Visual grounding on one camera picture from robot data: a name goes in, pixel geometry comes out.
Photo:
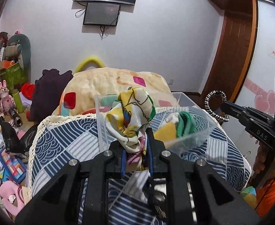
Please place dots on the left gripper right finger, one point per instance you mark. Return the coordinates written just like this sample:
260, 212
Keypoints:
215, 201

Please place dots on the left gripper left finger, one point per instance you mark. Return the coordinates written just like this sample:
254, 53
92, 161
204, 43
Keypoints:
78, 193

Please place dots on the yellow sponge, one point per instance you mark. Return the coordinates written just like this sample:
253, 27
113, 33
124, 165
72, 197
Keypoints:
166, 133

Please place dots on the clear plastic storage box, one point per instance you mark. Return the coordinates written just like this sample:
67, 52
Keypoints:
177, 102

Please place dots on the green knitted item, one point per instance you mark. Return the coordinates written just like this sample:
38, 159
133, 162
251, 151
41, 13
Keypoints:
186, 125

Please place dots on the floral fabric scrunchie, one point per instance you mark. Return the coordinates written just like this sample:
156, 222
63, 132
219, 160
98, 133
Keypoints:
129, 117

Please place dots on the white drawstring pouch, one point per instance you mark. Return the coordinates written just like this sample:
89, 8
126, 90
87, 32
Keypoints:
173, 117

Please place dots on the person's right hand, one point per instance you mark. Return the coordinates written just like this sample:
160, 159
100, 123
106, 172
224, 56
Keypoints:
259, 164

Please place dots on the blue white patterned blanket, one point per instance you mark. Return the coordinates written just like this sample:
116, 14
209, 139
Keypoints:
60, 139

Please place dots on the colourful book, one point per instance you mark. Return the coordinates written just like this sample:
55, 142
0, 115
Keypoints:
13, 166

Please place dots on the beige patterned blanket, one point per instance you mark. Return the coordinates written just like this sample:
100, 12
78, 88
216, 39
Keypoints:
78, 96

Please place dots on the pink plush toy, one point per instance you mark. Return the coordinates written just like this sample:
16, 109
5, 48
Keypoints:
14, 197

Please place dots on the black plastic bag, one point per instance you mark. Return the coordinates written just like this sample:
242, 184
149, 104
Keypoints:
14, 145

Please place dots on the dark purple garment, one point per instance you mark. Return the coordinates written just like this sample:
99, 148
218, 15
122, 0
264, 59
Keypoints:
47, 93

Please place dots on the black cylindrical lens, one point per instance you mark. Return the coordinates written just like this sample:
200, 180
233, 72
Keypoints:
15, 116

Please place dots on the red plush item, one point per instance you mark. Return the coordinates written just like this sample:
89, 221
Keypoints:
28, 89

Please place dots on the green cylinder bottle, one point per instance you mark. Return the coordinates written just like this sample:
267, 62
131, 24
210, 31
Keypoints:
18, 102

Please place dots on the pink rabbit figure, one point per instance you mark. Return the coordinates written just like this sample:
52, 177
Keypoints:
6, 100

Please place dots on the yellow fuzzy headband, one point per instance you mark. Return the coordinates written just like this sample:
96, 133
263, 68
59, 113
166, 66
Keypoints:
88, 62

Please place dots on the green cardboard box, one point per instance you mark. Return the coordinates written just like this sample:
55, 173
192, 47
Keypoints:
15, 76

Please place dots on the green grey plush toy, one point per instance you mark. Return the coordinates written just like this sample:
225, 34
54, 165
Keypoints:
18, 47

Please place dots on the small wall monitor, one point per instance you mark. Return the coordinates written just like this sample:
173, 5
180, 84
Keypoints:
101, 14

